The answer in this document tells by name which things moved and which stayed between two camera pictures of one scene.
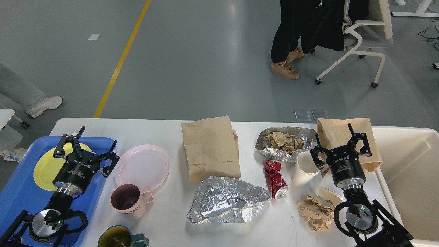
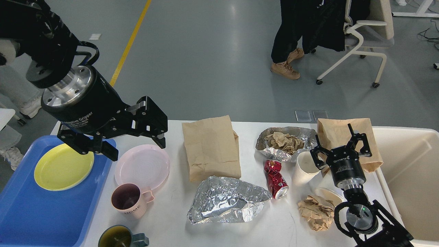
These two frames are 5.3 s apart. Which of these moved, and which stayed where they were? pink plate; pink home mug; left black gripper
Moved: left black gripper
Stayed: pink home mug; pink plate
